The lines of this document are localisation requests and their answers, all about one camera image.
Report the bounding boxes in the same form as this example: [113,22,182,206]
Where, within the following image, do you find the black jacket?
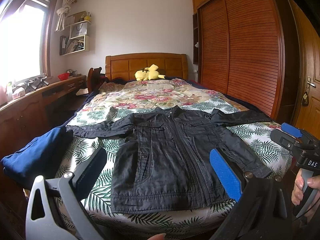
[69,106,271,215]

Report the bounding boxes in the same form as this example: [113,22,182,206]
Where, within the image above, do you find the person's right hand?
[291,167,320,222]

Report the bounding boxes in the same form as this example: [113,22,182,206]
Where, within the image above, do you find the wooden door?
[289,0,319,138]

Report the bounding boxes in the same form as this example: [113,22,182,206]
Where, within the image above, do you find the folded navy blue cloth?
[1,126,73,190]

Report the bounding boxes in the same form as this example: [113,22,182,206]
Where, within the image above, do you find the long wooden desk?
[1,75,86,157]

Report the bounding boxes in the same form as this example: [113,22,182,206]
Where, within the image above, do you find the wooden louvered wardrobe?
[193,0,300,123]

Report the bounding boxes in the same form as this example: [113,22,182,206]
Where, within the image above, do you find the leaf and floral bedspread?
[56,79,292,239]

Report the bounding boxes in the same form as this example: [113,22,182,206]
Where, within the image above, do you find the red bowl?
[57,73,69,81]

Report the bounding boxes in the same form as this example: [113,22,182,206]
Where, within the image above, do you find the wooden chair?
[87,67,102,94]

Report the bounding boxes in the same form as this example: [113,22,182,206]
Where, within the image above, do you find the wooden headboard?
[105,53,189,81]

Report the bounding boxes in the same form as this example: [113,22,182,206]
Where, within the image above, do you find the yellow plush toy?
[135,64,165,81]

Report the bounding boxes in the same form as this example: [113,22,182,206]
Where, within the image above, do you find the window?
[1,0,52,87]

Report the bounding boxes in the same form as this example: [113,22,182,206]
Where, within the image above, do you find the tied beige curtain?
[55,0,76,32]

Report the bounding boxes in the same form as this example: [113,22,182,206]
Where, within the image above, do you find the metal door handle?
[306,76,316,88]

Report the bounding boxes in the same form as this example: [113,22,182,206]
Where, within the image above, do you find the white wall shelf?
[59,20,91,56]

